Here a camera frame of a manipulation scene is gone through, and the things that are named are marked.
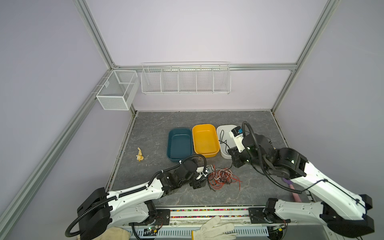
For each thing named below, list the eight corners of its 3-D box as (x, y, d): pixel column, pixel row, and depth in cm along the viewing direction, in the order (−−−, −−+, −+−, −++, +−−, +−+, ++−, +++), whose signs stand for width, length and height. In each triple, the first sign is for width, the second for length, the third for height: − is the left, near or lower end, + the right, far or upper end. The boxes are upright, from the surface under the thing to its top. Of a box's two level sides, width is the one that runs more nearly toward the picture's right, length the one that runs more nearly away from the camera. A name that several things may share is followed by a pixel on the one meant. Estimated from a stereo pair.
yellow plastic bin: (192, 158, 97) (191, 153, 92) (193, 129, 113) (192, 123, 108) (219, 158, 97) (220, 153, 92) (216, 129, 112) (217, 123, 108)
